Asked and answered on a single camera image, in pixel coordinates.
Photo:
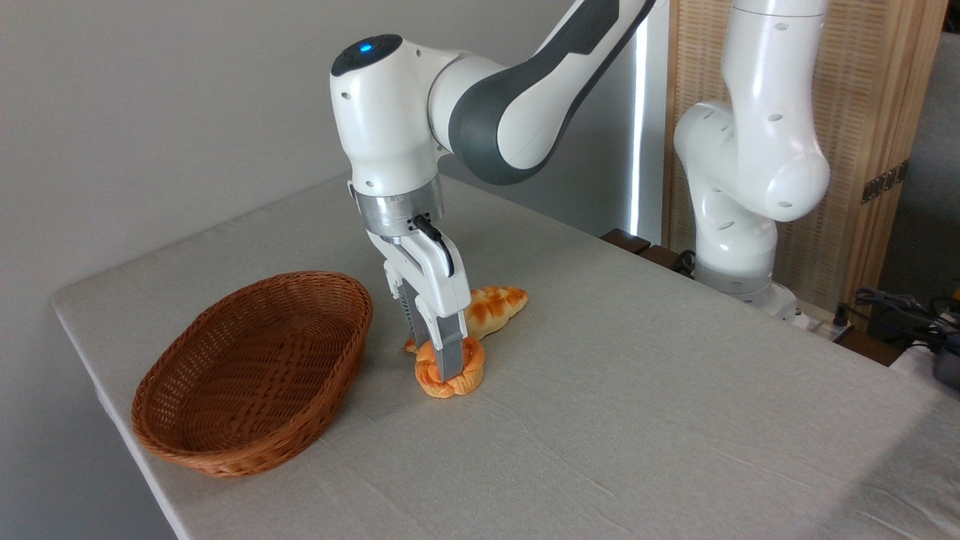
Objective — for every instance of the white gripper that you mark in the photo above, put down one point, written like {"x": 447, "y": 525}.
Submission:
{"x": 439, "y": 281}

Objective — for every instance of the round braided bread bun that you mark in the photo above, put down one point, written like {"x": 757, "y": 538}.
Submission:
{"x": 439, "y": 387}

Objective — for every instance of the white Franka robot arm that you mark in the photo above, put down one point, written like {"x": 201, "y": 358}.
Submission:
{"x": 390, "y": 120}

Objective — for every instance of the long braided bread loaf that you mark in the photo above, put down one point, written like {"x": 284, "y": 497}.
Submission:
{"x": 496, "y": 304}

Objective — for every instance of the brown woven wicker basket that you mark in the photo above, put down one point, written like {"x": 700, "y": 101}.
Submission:
{"x": 255, "y": 375}

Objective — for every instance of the dark brown wooden bench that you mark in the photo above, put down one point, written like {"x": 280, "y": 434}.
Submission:
{"x": 637, "y": 246}

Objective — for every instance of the light grey tablecloth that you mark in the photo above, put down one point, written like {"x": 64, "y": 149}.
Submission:
{"x": 637, "y": 412}

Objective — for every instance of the white power strip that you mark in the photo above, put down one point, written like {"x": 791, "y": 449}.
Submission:
{"x": 821, "y": 326}

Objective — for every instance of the dark metal screen hinge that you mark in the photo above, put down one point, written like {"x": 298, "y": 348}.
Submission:
{"x": 885, "y": 181}

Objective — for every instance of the white vertical window frame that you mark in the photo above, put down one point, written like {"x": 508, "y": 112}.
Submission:
{"x": 651, "y": 150}

